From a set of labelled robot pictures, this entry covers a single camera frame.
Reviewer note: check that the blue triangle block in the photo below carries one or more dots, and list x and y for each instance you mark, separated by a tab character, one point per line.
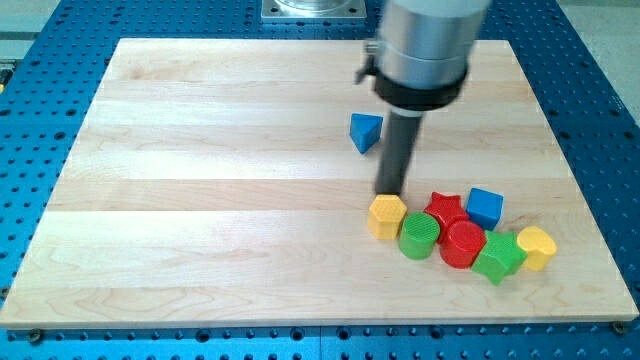
365	131

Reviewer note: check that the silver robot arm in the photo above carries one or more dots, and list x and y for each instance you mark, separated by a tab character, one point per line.
419	57

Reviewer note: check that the yellow hexagon block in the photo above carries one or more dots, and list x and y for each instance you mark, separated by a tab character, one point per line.
385	216

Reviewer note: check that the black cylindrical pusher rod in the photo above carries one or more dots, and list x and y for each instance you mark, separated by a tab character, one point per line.
398	145

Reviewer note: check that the wooden board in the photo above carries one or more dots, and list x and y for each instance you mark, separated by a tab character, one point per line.
213	183

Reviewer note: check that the green cylinder block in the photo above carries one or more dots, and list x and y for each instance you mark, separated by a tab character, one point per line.
418	235

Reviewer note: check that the red star block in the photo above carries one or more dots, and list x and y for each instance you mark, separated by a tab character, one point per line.
447	210

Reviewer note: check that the red cylinder block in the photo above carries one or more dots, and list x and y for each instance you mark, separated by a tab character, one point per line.
462	243

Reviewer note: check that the blue cube block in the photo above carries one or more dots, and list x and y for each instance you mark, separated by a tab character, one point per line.
485	208

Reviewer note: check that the green star block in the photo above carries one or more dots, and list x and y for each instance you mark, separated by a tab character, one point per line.
500	257

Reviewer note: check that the yellow heart block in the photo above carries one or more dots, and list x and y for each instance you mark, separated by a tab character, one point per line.
539	246

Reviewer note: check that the blue perforated metal table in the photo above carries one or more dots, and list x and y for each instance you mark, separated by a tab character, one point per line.
583	68

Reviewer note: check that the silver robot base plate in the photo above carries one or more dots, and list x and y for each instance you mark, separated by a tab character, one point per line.
312	9

